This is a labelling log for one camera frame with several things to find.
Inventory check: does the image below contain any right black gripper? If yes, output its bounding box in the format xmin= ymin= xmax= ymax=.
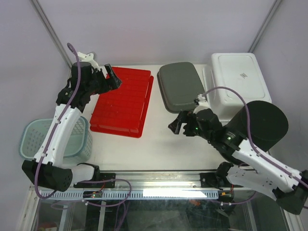
xmin=167 ymin=110 xmax=213 ymax=142

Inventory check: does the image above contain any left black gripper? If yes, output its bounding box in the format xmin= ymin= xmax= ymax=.
xmin=86 ymin=64 xmax=121 ymax=95

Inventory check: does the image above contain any red plastic tray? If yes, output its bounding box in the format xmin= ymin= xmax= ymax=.
xmin=90 ymin=67 xmax=154 ymax=138

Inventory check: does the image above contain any dark grey plastic tub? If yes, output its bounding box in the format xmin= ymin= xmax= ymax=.
xmin=157 ymin=62 xmax=205 ymax=113

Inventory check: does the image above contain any large white plastic container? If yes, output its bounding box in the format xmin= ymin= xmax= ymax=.
xmin=203 ymin=53 xmax=272 ymax=121

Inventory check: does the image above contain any light blue perforated basket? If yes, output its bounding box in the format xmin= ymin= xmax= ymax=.
xmin=19 ymin=117 xmax=92 ymax=167

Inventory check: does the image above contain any black ribbed bucket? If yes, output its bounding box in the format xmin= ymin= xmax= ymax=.
xmin=224 ymin=101 xmax=289 ymax=152

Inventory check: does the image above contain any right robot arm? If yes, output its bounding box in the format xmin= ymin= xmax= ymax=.
xmin=168 ymin=109 xmax=308 ymax=215

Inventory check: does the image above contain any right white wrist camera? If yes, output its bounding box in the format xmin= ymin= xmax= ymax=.
xmin=193 ymin=94 xmax=210 ymax=114

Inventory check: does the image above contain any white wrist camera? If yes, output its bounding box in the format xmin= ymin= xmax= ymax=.
xmin=193 ymin=94 xmax=210 ymax=114
xmin=77 ymin=51 xmax=100 ymax=70

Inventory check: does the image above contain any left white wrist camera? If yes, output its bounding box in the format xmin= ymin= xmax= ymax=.
xmin=77 ymin=51 xmax=100 ymax=70

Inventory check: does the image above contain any aluminium mounting rail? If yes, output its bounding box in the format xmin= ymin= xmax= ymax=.
xmin=73 ymin=170 xmax=231 ymax=190

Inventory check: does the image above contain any white slotted cable duct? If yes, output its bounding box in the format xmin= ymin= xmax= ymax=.
xmin=50 ymin=189 xmax=218 ymax=200

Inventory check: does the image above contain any left aluminium frame post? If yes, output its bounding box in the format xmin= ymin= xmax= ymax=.
xmin=29 ymin=0 xmax=72 ymax=68

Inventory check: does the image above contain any aluminium frame post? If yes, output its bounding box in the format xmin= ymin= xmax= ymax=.
xmin=248 ymin=0 xmax=283 ymax=53
xmin=29 ymin=0 xmax=72 ymax=68

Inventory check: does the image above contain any right aluminium frame post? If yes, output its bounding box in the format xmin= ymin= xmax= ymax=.
xmin=248 ymin=0 xmax=283 ymax=53

